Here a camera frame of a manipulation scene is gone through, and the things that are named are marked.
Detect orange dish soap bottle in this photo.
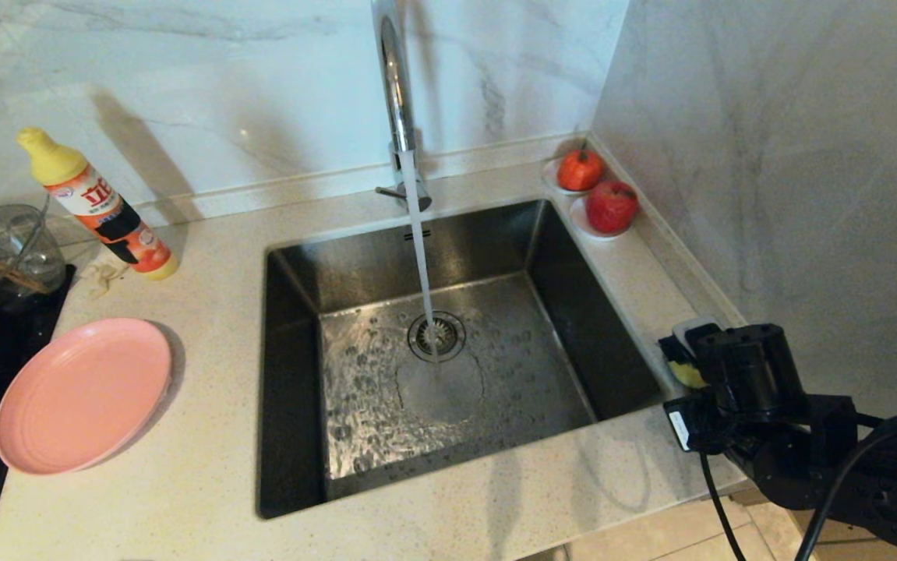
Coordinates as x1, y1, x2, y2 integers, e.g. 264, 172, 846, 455
16, 128, 181, 281

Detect chrome kitchen faucet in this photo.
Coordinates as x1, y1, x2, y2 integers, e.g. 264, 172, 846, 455
370, 0, 433, 213

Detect clear glass bowl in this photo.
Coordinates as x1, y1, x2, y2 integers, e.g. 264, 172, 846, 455
0, 203, 69, 306

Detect stainless steel sink basin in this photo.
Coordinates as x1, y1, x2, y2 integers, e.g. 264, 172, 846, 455
257, 197, 671, 520

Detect red apple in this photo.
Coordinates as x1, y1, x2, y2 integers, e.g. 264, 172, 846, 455
585, 179, 640, 236

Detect running tap water stream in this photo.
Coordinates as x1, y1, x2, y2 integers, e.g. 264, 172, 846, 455
400, 150, 443, 367

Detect crumpled white tissue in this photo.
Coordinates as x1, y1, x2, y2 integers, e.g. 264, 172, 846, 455
82, 261, 131, 301

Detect pink round plate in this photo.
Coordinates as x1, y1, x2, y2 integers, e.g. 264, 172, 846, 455
0, 317, 173, 476

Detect yellow fish-shaped sponge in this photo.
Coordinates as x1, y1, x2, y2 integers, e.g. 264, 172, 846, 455
668, 360, 710, 390

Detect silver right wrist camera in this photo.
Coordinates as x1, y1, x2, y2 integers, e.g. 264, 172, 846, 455
673, 315, 723, 351

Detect small white dish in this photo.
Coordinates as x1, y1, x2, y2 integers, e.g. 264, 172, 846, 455
569, 195, 636, 240
542, 156, 606, 196

